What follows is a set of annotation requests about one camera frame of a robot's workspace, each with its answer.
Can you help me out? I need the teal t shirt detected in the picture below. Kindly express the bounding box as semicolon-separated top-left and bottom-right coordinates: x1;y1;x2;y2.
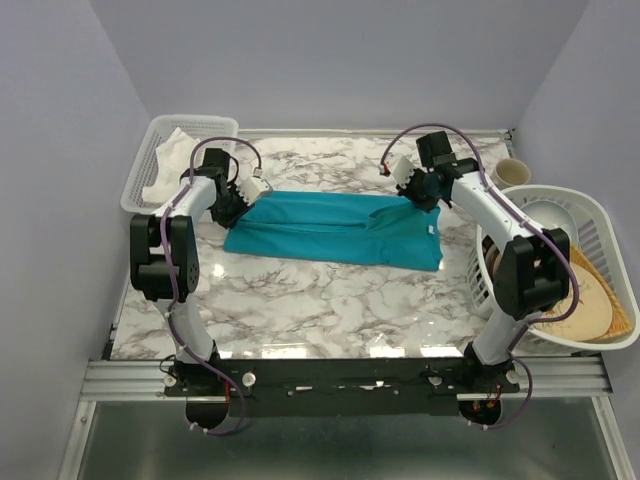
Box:
223;191;443;272

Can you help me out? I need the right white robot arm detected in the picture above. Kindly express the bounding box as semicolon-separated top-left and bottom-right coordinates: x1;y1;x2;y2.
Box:
380;125;579;392

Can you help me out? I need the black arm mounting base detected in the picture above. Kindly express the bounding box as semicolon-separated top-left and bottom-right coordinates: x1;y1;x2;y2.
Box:
163;356;519;436

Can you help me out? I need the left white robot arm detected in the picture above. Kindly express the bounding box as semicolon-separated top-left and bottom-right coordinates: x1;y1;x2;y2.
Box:
129;142;270;395

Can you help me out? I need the white perforated plastic basket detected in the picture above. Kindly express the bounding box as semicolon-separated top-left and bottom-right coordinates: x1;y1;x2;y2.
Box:
120;114;239;214

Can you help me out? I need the white crumpled cloth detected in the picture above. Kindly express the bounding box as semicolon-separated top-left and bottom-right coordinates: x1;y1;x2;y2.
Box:
142;128;199;204

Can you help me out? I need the cream ceramic mug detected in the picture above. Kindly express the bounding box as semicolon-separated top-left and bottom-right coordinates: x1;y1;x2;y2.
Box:
491;158;531;190

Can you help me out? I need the white ceramic bowl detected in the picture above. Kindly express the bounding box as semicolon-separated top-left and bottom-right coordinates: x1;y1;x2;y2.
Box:
521;200;579;246

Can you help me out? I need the white round dish basket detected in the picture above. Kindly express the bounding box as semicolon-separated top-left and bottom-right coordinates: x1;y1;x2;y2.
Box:
464;184;640;352

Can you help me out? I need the beige bird plate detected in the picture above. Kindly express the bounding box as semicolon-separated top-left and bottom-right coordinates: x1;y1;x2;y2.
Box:
534;262;613;342

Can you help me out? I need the woven wicker tray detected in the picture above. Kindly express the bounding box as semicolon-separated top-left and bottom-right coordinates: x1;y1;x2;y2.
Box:
570;245;632;342

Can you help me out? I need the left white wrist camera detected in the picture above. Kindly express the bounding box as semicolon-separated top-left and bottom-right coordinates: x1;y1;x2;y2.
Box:
238;168;273;206

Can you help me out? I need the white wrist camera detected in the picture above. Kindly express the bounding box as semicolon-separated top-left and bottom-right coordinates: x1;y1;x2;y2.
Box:
238;168;273;206
380;155;415;189

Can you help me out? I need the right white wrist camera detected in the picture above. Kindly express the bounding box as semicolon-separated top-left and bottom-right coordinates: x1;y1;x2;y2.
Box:
380;155;415;189

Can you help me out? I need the aluminium frame rail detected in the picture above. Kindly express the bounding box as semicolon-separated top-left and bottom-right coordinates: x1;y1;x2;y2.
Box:
79;356;612;402

